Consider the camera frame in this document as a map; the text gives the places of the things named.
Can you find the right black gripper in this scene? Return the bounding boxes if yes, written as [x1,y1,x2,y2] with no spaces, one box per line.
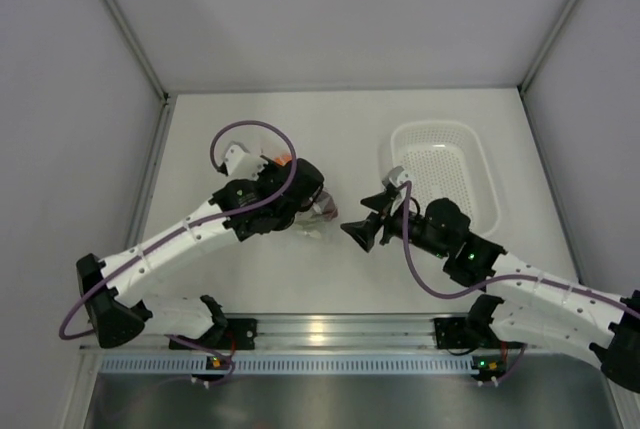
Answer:
[342,190,449,259]

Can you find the polka dot zip bag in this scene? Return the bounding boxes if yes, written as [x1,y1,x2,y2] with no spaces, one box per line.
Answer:
[259,136,335,240]

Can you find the fake orange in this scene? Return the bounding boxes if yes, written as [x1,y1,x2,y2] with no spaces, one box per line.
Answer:
[273,154,292,166]

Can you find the fake red grapes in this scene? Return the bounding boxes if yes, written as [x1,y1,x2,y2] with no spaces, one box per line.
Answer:
[315,191,339,221]

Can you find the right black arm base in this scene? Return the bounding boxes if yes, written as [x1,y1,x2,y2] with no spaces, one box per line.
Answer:
[433,317,501,350]

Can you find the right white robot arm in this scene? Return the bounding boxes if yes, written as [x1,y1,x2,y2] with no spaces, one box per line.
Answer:
[341,183,639,392]

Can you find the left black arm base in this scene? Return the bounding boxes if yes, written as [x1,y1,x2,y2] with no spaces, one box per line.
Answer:
[180,317,258,351]

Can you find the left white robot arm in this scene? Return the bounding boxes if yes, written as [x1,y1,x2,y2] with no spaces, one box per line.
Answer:
[76,158,325,349]

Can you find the white perforated plastic basket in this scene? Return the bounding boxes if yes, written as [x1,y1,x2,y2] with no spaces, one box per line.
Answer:
[390,120,501,237]

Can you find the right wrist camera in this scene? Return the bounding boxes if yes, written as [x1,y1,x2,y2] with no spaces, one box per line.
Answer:
[382,166,412,188]

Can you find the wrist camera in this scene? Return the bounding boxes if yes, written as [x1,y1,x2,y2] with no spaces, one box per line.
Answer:
[382,166,412,188]
[219,141,267,180]

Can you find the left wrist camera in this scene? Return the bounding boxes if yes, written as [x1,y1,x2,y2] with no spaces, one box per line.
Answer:
[219,141,267,180]

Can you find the aluminium front rail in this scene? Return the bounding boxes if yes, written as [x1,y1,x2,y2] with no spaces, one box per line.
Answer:
[79,312,621,352]

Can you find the left aluminium side rail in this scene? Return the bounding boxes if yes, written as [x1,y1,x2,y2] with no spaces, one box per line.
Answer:
[116,94,177,269]

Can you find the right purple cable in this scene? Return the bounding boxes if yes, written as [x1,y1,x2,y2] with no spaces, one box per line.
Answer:
[399,181,631,390]

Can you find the purple cable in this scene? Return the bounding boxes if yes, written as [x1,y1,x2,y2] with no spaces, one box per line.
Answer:
[58,120,300,375]
[399,181,631,390]

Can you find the white slotted cable duct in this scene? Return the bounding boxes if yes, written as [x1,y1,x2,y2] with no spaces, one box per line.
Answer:
[100,354,502,376]

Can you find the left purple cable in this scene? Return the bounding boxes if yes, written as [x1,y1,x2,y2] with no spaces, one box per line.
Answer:
[58,120,300,375]

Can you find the left aluminium corner post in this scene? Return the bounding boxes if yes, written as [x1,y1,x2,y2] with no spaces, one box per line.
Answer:
[100,0,169,102]

